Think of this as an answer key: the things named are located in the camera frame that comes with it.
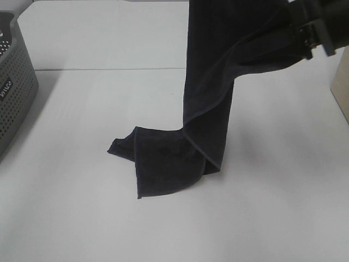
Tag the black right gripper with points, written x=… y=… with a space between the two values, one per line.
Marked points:
x=317 y=23

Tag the dark navy towel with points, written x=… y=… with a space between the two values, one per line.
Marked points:
x=169 y=161

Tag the grey perforated plastic basket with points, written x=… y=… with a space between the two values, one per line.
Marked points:
x=19 y=84

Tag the beige box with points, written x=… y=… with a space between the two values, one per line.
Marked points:
x=339 y=86

